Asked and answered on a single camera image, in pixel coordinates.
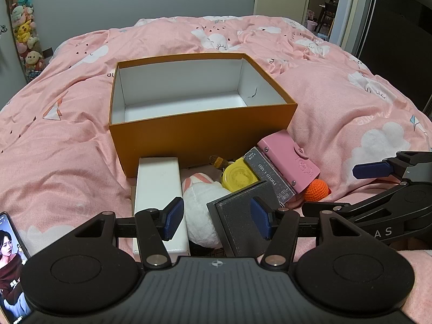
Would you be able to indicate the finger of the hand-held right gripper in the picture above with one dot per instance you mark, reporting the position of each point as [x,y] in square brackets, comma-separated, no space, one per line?
[371,170]
[324,209]

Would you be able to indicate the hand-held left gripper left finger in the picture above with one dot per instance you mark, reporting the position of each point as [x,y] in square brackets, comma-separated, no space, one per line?
[173,217]

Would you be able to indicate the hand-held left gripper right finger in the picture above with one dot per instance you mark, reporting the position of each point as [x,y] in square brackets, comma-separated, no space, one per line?
[260,217]

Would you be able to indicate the orange crochet toy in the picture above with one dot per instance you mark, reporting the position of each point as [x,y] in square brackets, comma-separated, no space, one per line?
[315,190]

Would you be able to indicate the black box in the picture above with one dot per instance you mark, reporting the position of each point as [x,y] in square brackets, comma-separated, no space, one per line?
[233,219]

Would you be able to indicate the white plush toy pink stripes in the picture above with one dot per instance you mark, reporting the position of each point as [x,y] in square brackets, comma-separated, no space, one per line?
[199,206]

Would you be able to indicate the white long glasses case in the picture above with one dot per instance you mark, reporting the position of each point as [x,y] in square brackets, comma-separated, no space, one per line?
[155,182]

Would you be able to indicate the grey photo card box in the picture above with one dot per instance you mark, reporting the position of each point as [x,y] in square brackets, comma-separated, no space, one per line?
[270,175]

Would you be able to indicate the yellow round case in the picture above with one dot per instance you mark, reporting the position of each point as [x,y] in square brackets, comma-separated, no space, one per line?
[236,177]

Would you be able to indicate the pink leather card holder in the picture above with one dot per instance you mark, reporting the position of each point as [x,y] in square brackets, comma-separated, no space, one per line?
[287,155]

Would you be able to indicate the orange cardboard box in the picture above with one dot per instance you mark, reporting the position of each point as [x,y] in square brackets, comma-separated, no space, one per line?
[202,131]

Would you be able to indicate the dark wardrobe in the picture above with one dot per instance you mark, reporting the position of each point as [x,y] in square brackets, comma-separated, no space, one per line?
[398,23]

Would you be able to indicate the pink printed duvet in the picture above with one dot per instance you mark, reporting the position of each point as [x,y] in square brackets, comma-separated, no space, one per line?
[101,84]

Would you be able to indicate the dark wooden chair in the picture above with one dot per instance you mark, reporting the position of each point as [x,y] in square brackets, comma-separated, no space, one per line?
[325,13]

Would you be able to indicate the smartphone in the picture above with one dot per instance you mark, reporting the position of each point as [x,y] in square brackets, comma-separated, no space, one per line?
[11,260]

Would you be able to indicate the plush toys in clear tube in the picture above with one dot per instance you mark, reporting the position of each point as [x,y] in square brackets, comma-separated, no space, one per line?
[23,27]

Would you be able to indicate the white door frame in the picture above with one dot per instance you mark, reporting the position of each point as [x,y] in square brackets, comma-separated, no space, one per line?
[344,13]

